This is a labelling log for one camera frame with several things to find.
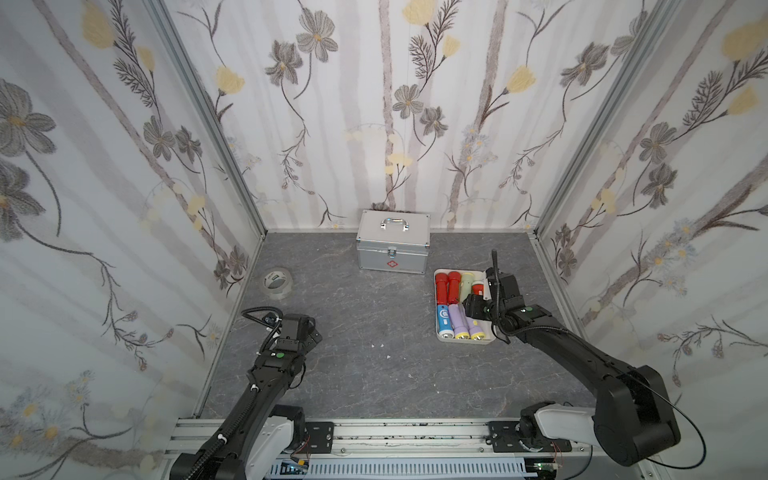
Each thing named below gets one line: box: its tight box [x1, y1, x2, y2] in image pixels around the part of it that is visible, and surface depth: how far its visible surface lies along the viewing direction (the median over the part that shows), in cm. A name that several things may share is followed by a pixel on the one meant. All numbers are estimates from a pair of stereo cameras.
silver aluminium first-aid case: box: [357, 209, 431, 275], surface depth 103 cm
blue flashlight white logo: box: [437, 304, 455, 339], surface depth 94 cm
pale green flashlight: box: [460, 272, 475, 304], surface depth 103 cm
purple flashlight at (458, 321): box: [448, 303, 469, 339], surface depth 94 cm
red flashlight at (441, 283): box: [435, 273, 448, 305], surface depth 103 cm
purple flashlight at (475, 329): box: [466, 317, 485, 340], surface depth 92 cm
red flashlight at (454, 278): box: [448, 271, 461, 304], surface depth 105 cm
